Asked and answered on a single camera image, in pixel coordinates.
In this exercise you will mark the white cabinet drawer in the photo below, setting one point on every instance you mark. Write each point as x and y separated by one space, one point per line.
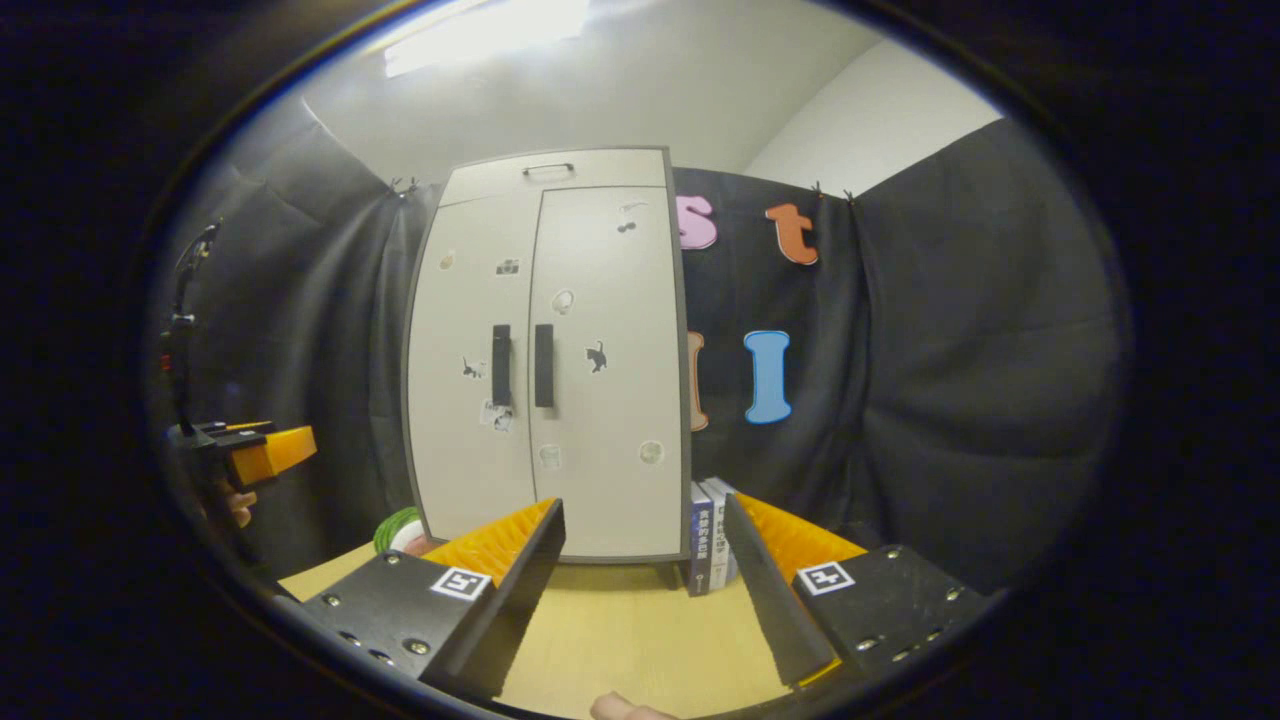
480 180

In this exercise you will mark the dark blue book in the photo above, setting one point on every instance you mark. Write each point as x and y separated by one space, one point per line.
700 540

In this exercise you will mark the ceiling light panel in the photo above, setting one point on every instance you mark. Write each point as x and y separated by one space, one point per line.
480 35

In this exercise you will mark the white book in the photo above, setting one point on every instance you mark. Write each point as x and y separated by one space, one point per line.
722 530

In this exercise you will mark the green pink plush toy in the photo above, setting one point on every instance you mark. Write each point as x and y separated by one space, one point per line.
400 530

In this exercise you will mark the white shoe cabinet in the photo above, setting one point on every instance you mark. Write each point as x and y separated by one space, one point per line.
620 170

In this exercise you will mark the white cabinet door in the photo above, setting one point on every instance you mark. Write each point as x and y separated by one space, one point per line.
620 300
450 320

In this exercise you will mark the black backdrop cloth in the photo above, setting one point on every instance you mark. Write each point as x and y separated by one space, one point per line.
950 350

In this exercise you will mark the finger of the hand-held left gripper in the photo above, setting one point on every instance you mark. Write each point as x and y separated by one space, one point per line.
275 455

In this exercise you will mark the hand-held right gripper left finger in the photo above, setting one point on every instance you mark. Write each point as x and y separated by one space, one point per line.
520 600

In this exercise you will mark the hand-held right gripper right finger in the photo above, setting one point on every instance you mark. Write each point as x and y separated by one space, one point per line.
770 600

